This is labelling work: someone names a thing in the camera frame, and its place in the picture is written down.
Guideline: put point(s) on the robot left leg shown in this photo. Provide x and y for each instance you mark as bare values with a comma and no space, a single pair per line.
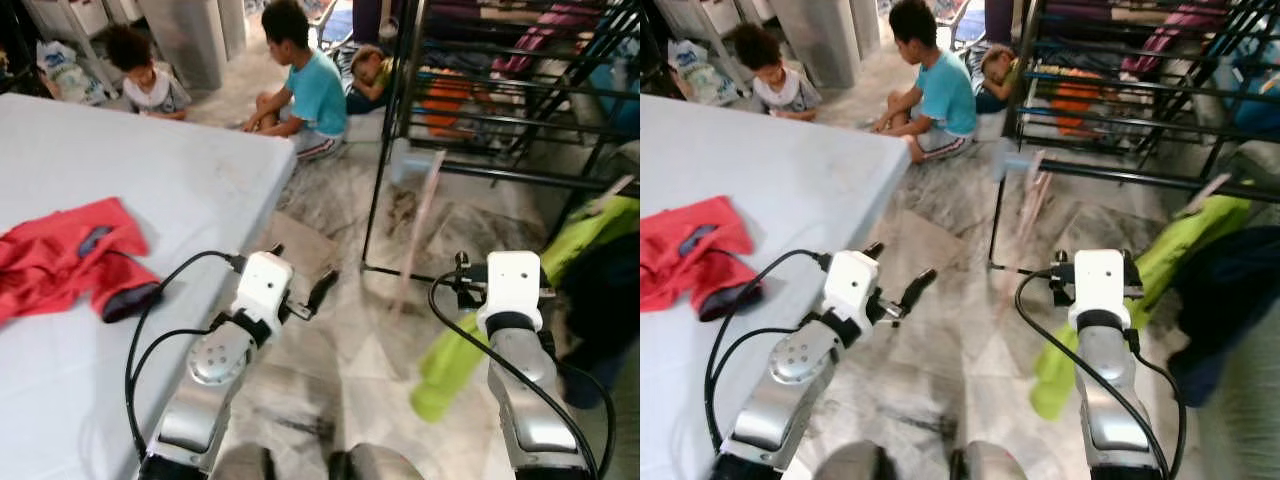
848,465
242,465

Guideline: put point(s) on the orange garment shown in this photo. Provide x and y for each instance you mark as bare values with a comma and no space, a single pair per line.
450,100
1075,100

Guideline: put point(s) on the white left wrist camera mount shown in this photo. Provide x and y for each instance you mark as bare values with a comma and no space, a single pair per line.
262,285
850,285

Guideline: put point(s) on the magenta garment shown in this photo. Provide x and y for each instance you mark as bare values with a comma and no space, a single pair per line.
545,30
1170,30

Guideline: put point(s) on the red garment with blue trim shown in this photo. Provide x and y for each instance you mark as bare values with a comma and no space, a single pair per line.
60,260
680,260

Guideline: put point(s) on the brown cardboard sheet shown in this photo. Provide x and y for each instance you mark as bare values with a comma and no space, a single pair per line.
925,240
310,245

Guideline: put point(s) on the robot leg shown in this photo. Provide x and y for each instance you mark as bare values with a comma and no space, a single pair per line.
242,465
990,465
378,465
848,465

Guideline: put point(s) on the black metal drying rack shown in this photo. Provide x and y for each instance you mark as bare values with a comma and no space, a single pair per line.
520,179
1120,175

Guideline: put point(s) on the robot right leg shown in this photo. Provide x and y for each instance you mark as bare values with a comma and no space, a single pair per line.
990,465
378,465

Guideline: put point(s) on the grey metal cabinet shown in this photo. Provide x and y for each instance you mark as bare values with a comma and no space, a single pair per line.
825,40
190,40

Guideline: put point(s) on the navy blue garment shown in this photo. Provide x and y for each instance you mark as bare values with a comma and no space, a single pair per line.
1230,290
605,300

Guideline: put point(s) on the curly haired child white shirt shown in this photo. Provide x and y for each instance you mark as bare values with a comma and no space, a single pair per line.
780,90
150,90

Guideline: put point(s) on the lying child in jeans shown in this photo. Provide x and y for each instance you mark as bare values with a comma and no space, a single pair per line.
998,68
370,70

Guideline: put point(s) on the white printed plastic bag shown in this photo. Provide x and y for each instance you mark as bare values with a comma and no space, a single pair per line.
705,75
70,75

